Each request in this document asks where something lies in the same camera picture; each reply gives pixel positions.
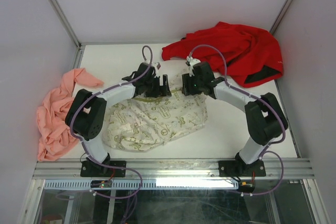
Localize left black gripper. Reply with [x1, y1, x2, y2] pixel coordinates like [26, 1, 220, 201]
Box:
[144, 74, 171, 98]

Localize cream green patterned jacket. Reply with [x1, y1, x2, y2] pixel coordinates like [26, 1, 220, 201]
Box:
[102, 75, 207, 152]

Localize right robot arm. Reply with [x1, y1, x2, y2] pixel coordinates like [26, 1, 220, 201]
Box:
[182, 59, 288, 175]

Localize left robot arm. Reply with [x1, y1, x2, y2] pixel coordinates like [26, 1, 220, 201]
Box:
[65, 62, 171, 176]

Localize red garment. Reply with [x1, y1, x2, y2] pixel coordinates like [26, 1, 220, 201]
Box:
[162, 22, 284, 88]

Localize pink garment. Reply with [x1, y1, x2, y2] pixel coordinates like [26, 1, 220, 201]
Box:
[36, 68, 104, 162]

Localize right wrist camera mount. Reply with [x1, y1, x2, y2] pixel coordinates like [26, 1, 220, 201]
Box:
[186, 56, 200, 77]

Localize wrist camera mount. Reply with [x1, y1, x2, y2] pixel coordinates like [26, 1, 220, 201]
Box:
[152, 62, 161, 78]
[186, 56, 200, 77]

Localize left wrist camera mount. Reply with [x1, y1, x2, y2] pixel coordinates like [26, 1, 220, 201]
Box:
[152, 62, 161, 78]

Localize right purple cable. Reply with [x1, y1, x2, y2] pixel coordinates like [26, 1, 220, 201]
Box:
[186, 45, 287, 197]

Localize purple cable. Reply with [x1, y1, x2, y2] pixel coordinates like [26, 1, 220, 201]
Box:
[70, 45, 154, 224]
[186, 45, 287, 197]

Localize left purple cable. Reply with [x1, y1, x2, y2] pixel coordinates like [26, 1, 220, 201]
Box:
[70, 45, 154, 224]

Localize white slotted cable duct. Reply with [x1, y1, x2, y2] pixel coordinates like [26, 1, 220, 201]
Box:
[44, 177, 238, 190]

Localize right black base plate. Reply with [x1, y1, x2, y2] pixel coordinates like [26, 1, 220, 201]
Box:
[218, 160, 266, 177]

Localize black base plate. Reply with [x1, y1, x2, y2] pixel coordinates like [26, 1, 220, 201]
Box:
[80, 160, 126, 178]
[218, 160, 266, 177]

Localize right aluminium corner post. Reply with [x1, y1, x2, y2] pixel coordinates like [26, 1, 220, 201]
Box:
[269, 0, 294, 35]

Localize aluminium corner post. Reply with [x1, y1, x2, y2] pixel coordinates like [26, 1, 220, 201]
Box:
[33, 0, 82, 49]
[269, 0, 294, 35]

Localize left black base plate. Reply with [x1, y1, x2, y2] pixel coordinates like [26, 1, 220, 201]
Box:
[80, 160, 126, 178]

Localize aluminium front rail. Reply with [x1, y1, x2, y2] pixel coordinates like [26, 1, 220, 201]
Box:
[33, 156, 315, 180]

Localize left aluminium corner post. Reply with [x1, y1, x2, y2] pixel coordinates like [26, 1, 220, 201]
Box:
[33, 0, 82, 49]

